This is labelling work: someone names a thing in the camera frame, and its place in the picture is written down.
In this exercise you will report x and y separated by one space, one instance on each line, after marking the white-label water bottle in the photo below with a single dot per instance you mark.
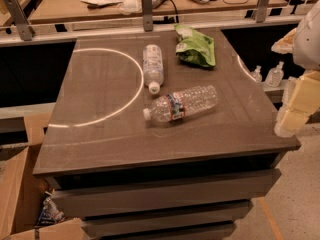
153 70

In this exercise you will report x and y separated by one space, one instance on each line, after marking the cardboard box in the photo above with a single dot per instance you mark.
21 193

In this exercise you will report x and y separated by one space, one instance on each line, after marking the clear red-label water bottle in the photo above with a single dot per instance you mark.
180 104

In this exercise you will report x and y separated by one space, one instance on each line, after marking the left small sanitizer bottle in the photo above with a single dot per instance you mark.
256 74

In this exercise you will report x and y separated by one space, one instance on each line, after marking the right small sanitizer bottle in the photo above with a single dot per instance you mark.
275 75

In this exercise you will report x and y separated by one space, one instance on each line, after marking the right metal bracket post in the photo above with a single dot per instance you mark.
261 11

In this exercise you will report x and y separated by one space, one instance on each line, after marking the middle metal bracket post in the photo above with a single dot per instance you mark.
147 15

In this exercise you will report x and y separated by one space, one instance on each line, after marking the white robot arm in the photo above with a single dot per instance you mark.
303 42

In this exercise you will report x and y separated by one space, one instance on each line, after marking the small sanitizer bottle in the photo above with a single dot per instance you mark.
256 74
275 75

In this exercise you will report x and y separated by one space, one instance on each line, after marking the metal bracket post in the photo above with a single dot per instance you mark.
147 15
261 11
22 24

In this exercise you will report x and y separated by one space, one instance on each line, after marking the left metal bracket post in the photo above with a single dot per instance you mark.
22 24

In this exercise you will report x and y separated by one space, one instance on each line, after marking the wooden background desk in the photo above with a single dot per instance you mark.
59 11

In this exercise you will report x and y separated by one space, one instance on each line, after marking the blue snack bag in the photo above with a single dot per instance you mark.
49 214

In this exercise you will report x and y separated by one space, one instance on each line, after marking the grey drawer cabinet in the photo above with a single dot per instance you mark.
129 178

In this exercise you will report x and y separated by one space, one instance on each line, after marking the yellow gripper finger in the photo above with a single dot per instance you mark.
302 94
288 123

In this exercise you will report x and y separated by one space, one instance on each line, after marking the green chip bag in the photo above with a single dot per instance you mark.
194 47

